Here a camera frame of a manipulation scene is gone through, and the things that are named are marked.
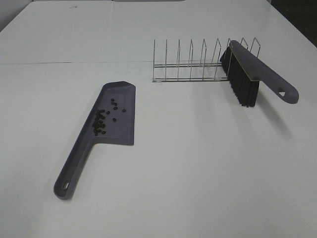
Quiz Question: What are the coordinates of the pile of coffee beans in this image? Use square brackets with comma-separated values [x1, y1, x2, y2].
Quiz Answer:
[91, 98, 127, 136]

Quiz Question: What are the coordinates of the clear plastic tape piece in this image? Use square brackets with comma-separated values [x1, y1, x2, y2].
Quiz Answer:
[198, 63, 217, 78]

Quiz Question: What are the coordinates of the metal wire rack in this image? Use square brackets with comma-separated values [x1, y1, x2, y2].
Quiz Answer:
[151, 37, 261, 83]

